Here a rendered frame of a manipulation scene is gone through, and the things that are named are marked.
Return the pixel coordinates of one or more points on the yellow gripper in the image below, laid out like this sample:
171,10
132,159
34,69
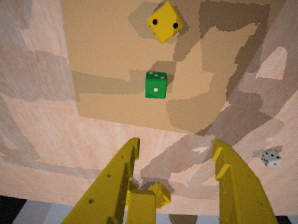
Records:
242,199

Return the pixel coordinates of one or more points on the yellow die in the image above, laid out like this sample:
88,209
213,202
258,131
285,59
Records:
165,22

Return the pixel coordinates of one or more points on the green die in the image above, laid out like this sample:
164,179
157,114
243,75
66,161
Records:
156,85

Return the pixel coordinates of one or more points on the white die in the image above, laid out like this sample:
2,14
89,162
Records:
271,158

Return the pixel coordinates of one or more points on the tan square mat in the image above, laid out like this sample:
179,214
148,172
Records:
111,48

